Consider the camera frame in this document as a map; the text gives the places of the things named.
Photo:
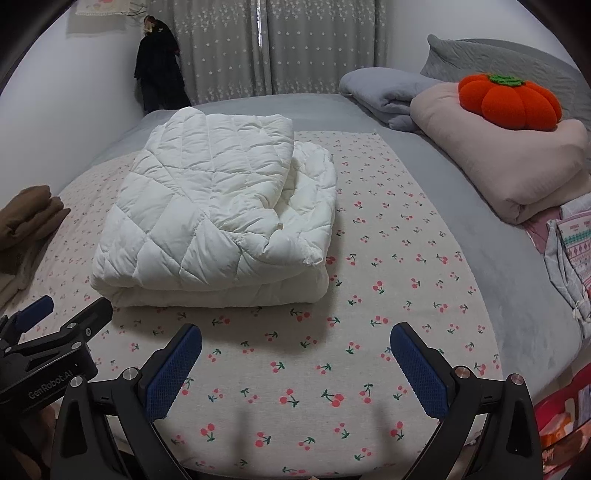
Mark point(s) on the red bag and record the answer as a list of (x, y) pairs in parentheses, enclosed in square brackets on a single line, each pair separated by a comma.
[(565, 415)]

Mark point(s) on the brown folded clothes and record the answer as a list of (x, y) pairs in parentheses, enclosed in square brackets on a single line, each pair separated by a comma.
[(27, 217)]

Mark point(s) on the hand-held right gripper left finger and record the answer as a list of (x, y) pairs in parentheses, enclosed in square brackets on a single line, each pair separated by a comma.
[(173, 371)]

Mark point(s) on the pink folded duvet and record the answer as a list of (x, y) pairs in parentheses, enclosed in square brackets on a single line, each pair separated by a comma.
[(503, 152)]

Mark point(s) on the cherry print bed sheet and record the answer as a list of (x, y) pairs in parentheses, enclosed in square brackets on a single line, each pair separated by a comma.
[(351, 286)]

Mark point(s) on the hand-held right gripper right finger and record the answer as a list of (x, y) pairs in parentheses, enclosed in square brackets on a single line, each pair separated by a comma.
[(421, 374)]

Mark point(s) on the beige cloth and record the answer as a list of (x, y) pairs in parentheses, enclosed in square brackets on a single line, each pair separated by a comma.
[(16, 277)]

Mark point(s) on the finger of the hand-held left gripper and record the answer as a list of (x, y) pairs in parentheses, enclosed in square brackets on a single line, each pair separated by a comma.
[(92, 318), (33, 311)]

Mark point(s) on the grey patterned clothes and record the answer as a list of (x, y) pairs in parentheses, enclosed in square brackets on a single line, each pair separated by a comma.
[(570, 258)]

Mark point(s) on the grey bed cover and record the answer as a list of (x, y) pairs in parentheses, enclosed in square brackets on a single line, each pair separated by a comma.
[(485, 221)]

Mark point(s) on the white quilted jacket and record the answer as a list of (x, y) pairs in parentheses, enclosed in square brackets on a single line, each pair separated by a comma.
[(217, 203)]

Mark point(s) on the grey star print curtain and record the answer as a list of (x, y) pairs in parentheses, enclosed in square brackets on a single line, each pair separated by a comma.
[(277, 46)]

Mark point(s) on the pink cloth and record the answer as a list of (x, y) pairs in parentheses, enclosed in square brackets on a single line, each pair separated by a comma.
[(538, 233)]

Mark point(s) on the grey quilted pillow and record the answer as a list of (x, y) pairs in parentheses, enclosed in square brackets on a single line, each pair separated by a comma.
[(503, 60)]

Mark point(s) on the black hanging garment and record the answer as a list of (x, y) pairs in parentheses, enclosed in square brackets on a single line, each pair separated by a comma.
[(159, 69)]

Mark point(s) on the grey folded blanket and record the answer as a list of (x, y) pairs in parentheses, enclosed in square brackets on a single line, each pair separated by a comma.
[(388, 97)]

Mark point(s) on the white wall hanging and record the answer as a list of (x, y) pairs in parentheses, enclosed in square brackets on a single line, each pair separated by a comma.
[(108, 8)]

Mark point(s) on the orange pumpkin cushion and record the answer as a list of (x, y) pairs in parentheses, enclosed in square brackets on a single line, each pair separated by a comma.
[(508, 101)]

